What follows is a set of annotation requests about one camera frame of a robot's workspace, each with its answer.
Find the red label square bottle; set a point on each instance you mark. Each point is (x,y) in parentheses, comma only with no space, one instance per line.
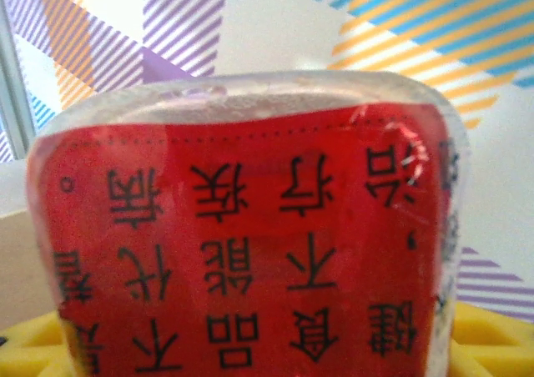
(250,227)

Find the aluminium frame post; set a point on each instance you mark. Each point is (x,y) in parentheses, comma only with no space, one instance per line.
(10,81)

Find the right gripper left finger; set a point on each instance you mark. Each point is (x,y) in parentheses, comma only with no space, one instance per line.
(33,348)

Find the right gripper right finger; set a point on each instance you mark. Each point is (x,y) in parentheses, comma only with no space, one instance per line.
(492,343)

